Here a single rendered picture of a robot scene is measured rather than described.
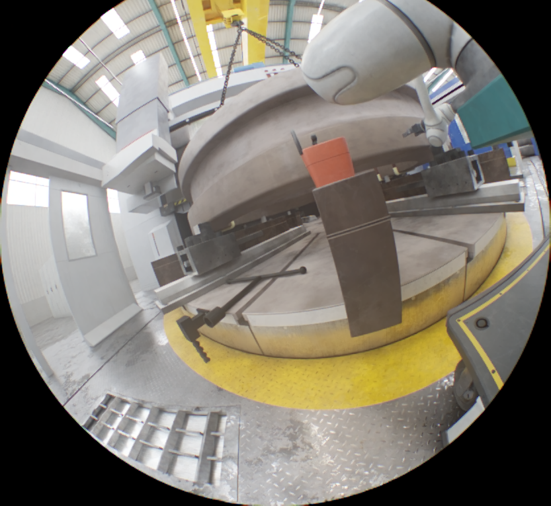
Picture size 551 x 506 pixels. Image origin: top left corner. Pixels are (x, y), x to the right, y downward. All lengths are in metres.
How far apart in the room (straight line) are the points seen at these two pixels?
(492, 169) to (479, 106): 2.34
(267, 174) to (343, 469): 1.43
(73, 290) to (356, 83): 2.89
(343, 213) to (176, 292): 1.21
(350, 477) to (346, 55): 0.87
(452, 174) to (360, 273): 1.14
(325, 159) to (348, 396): 0.78
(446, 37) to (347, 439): 0.85
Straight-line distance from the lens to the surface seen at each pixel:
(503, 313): 0.52
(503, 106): 0.26
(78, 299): 2.78
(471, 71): 0.30
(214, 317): 0.82
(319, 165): 0.48
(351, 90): 0.31
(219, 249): 1.40
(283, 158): 1.14
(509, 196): 1.38
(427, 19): 0.30
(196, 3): 11.17
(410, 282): 0.68
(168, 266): 2.50
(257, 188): 1.19
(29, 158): 2.94
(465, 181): 1.36
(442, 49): 0.32
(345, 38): 0.29
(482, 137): 0.28
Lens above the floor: 0.65
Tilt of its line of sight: 3 degrees down
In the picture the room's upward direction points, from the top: 19 degrees counter-clockwise
